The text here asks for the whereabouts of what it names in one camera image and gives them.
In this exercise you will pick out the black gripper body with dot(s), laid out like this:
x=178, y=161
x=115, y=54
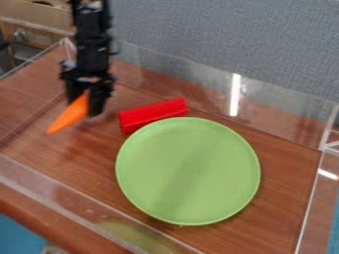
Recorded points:
x=90, y=67

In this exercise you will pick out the red block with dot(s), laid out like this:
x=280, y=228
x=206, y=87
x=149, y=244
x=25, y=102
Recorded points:
x=139, y=116

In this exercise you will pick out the orange toy carrot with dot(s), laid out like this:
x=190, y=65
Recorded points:
x=75, y=113

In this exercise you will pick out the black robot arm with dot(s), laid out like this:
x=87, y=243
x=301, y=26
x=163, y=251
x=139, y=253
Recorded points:
x=93, y=23

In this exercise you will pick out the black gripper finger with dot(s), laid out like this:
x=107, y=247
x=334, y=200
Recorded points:
x=75, y=89
x=98, y=96

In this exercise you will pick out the green plate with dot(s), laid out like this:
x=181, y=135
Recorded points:
x=189, y=171

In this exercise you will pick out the wooden shelf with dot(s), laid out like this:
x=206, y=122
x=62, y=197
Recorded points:
x=30, y=34

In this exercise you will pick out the clear acrylic tray wall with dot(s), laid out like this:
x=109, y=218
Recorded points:
x=57, y=184

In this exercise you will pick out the cardboard box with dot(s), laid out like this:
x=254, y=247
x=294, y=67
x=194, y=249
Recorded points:
x=49, y=13

